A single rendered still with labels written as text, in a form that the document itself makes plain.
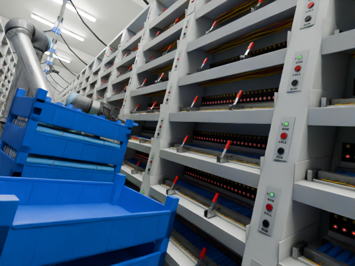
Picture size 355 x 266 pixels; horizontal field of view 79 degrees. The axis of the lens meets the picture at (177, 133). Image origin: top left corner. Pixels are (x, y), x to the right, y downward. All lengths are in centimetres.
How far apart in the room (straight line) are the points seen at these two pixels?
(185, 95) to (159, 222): 88
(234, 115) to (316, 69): 28
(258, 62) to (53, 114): 66
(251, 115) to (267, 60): 19
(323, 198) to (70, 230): 51
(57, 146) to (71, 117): 8
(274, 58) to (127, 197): 61
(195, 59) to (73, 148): 86
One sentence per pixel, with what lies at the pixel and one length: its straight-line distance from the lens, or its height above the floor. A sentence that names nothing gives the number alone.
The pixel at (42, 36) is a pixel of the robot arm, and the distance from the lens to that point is 159.
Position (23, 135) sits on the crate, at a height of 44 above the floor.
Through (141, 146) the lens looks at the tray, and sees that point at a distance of 133.
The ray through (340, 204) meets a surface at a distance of 60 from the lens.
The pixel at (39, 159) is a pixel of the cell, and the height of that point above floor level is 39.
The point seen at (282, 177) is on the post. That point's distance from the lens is 64.
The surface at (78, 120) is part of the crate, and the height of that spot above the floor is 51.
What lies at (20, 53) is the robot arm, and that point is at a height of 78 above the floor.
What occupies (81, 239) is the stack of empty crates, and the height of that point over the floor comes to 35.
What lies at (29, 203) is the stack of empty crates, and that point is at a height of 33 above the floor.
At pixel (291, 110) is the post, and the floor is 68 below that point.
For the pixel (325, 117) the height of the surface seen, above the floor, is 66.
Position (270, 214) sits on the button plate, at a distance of 65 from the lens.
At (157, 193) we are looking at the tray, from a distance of 108.
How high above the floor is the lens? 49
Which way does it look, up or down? 5 degrees up
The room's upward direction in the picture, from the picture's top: 14 degrees clockwise
